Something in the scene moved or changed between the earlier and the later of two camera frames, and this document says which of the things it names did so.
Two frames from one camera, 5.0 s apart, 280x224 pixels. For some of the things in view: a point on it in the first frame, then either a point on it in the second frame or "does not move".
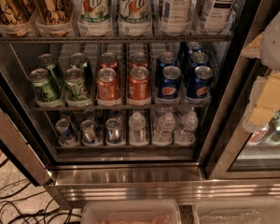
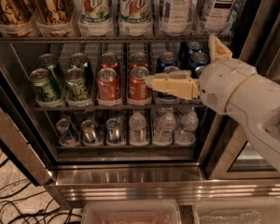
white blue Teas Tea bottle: [176, 5] does not move
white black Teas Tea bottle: [217, 6] does not move
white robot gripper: [277, 44] to [224, 84]
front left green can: [45, 88] does not move
